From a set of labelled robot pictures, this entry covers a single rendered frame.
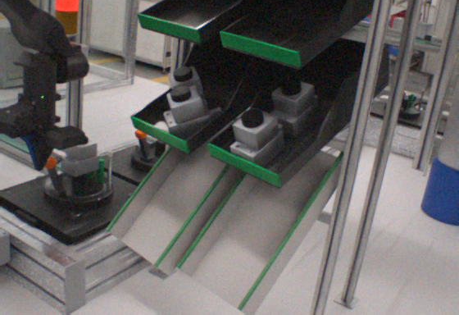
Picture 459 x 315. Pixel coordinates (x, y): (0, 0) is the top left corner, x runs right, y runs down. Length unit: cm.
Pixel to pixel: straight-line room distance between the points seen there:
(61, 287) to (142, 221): 17
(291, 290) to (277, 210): 29
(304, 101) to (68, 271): 47
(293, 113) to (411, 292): 56
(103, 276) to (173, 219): 19
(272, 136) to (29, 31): 43
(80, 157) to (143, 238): 24
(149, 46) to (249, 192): 560
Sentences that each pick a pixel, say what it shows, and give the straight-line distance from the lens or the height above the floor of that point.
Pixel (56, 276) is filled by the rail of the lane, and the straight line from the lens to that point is 95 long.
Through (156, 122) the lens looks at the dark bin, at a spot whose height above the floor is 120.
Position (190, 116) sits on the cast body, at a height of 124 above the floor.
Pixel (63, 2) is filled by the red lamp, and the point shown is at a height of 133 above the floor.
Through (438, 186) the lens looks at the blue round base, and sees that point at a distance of 151.
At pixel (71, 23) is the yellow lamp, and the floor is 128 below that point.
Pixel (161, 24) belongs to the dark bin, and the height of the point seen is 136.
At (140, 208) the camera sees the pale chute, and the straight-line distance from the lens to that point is 93.
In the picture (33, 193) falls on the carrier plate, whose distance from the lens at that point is 113.
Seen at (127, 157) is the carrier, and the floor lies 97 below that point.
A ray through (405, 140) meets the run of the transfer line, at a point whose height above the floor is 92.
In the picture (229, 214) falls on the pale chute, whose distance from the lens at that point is 85.
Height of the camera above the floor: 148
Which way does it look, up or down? 20 degrees down
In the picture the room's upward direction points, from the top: 7 degrees clockwise
